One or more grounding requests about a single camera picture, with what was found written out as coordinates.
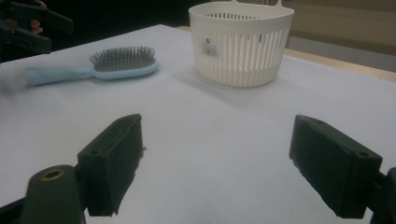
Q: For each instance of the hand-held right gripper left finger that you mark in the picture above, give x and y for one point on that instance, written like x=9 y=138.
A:
x=109 y=161

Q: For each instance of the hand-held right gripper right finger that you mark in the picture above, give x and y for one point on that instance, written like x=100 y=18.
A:
x=333 y=165

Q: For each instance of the light blue hairbrush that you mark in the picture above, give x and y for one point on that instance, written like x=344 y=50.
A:
x=62 y=74

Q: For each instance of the white slotted plastic basket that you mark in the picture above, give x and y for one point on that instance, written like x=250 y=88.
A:
x=243 y=25

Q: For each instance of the white table mat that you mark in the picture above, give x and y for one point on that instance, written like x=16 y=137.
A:
x=202 y=130

